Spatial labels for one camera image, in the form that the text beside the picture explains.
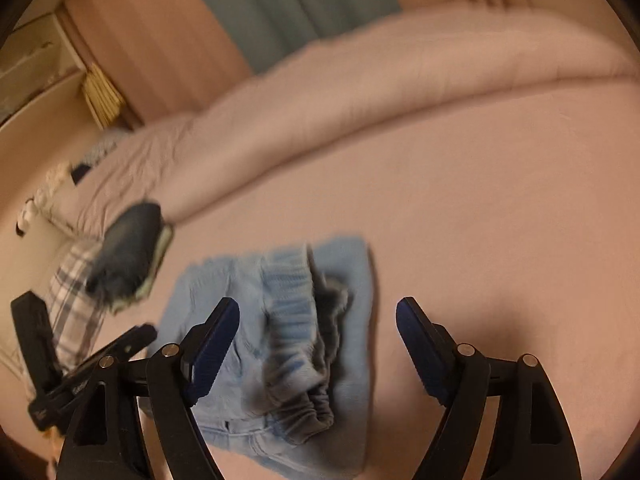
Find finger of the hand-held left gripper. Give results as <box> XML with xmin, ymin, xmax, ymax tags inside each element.
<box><xmin>60</xmin><ymin>323</ymin><xmax>159</xmax><ymax>386</ymax></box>
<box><xmin>10</xmin><ymin>291</ymin><xmax>67</xmax><ymax>392</ymax></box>

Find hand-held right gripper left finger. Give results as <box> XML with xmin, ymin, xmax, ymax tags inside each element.
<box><xmin>57</xmin><ymin>296</ymin><xmax>241</xmax><ymax>480</ymax></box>

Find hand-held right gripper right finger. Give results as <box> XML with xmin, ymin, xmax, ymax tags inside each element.
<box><xmin>395</xmin><ymin>296</ymin><xmax>583</xmax><ymax>480</ymax></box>

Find light blue pants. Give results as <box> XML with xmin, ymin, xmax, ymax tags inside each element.
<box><xmin>159</xmin><ymin>234</ymin><xmax>377</xmax><ymax>477</ymax></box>

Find plaid cloth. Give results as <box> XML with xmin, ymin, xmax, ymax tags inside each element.
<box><xmin>22</xmin><ymin>240</ymin><xmax>107</xmax><ymax>391</ymax></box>

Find dark folded clothes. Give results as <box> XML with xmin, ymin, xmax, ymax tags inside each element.
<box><xmin>84</xmin><ymin>201</ymin><xmax>166</xmax><ymax>307</ymax></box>

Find white bedside clutter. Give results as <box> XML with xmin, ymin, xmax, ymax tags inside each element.
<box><xmin>15</xmin><ymin>127</ymin><xmax>128</xmax><ymax>236</ymax></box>

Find pink bed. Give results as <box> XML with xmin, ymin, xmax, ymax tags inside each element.
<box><xmin>0</xmin><ymin>72</ymin><xmax>640</xmax><ymax>480</ymax></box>

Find yellow woven basket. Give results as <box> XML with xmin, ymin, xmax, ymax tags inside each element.
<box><xmin>81</xmin><ymin>62</ymin><xmax>127</xmax><ymax>130</ymax></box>

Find white shelf unit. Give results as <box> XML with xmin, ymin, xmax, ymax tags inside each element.
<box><xmin>0</xmin><ymin>10</ymin><xmax>88</xmax><ymax>128</ymax></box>

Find pink folded duvet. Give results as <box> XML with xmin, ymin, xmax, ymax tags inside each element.
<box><xmin>75</xmin><ymin>2</ymin><xmax>640</xmax><ymax>241</ymax></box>

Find pink curtain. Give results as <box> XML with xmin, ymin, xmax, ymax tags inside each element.
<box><xmin>62</xmin><ymin>0</ymin><xmax>581</xmax><ymax>131</ymax></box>

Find teal curtain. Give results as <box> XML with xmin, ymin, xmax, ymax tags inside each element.
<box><xmin>170</xmin><ymin>0</ymin><xmax>403</xmax><ymax>76</ymax></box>

